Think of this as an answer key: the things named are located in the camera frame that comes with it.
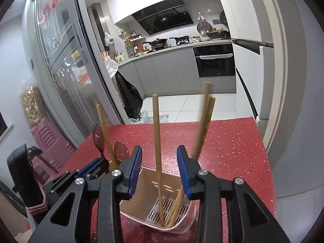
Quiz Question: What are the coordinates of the condiment rack with bottles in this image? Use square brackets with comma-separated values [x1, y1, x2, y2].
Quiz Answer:
[124, 30, 147, 57]

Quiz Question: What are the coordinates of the white towel on oven handle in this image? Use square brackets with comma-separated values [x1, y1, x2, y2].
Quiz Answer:
[199, 53, 234, 61]

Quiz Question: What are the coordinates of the clear bag of nuts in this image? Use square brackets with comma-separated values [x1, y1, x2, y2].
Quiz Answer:
[20, 85, 43, 128]

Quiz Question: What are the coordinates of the black frying pan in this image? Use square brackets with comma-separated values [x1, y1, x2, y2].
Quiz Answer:
[169, 35, 190, 43]
[142, 38, 169, 48]

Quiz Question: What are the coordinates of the black range hood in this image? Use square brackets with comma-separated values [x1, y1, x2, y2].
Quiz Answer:
[131, 0, 194, 36]

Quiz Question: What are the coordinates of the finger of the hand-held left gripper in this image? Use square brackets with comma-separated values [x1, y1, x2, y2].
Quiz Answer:
[42, 157, 103, 200]
[85, 158, 110, 183]

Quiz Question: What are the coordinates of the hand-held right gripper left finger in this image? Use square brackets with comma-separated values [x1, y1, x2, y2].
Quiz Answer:
[27, 145, 143, 243]

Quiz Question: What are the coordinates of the beige plastic cutlery holder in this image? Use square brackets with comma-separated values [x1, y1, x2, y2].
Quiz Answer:
[119, 166, 196, 234]

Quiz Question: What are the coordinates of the sliding glass door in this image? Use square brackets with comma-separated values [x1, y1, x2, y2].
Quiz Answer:
[25, 0, 127, 152]

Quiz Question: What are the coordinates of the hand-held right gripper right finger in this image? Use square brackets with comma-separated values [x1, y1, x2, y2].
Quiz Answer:
[176, 145, 291, 243]

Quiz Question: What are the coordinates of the clear plastic bag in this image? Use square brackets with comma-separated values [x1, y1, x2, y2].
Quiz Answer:
[104, 57, 119, 78]

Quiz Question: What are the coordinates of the stack of pink plastic stools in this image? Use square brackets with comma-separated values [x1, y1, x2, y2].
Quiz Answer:
[30, 125, 76, 183]

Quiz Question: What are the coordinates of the red door sticker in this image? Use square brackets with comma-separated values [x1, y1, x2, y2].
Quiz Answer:
[37, 0, 61, 26]

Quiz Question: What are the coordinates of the black wok with food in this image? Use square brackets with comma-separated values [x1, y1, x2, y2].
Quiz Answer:
[206, 29, 231, 41]

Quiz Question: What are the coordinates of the black built-in oven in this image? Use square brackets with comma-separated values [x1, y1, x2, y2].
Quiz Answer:
[193, 43, 236, 78]

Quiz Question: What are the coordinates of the black chair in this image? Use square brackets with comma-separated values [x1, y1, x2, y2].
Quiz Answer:
[7, 144, 47, 209]

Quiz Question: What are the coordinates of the black trash bag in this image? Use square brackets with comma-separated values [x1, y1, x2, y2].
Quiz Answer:
[115, 71, 143, 119]

